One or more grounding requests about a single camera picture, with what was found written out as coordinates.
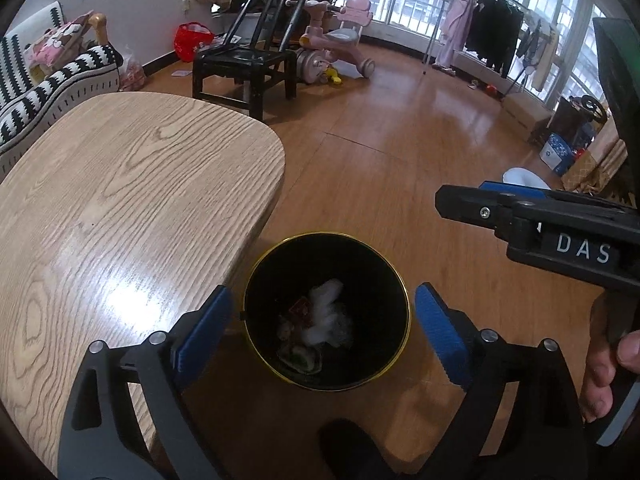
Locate pink cartoon pillow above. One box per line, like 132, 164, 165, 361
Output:
24, 10, 96, 81

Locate red plastic bag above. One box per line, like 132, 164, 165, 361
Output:
174, 22, 216, 63

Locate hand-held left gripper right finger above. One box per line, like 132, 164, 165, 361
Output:
415, 282, 588, 480

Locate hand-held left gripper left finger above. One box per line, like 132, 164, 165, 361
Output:
57, 285, 235, 480

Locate clear bag of items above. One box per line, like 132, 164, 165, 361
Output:
120, 47, 147, 92

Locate black hanging garments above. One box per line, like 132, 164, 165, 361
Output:
465, 0, 524, 78

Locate pink kids tricycle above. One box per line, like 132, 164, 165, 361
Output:
295, 0, 376, 86

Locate blue white box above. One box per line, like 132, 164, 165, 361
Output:
540, 132, 576, 176

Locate metal clothes rack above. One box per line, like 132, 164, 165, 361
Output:
422, 0, 563, 97

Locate black panel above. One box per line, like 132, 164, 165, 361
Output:
592, 17, 640, 143

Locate red brown small box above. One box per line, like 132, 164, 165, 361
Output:
285, 297, 313, 328

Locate black bin with gold rim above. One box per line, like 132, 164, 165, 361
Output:
242, 231, 413, 392

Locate beige hanging garment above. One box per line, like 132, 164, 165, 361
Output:
530, 25, 559, 93

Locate white tissue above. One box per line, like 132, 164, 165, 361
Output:
305, 279, 353, 346

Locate person's right hand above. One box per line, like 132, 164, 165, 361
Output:
580, 292, 640, 423

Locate black wooden chair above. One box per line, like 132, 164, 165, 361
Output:
192, 0, 311, 121

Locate black white striped sofa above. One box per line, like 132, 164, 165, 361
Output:
0, 2, 123, 181

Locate beige woven basket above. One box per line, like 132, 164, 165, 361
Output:
560, 140, 628, 193

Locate pink hanging garment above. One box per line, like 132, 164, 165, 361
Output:
432, 0, 476, 68

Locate cardboard box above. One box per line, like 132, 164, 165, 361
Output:
502, 92, 551, 133

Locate black white striped sofa blanket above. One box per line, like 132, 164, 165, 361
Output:
0, 4, 122, 178

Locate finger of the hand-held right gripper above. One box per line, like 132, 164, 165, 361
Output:
435, 185, 526, 242
478, 181, 553, 200

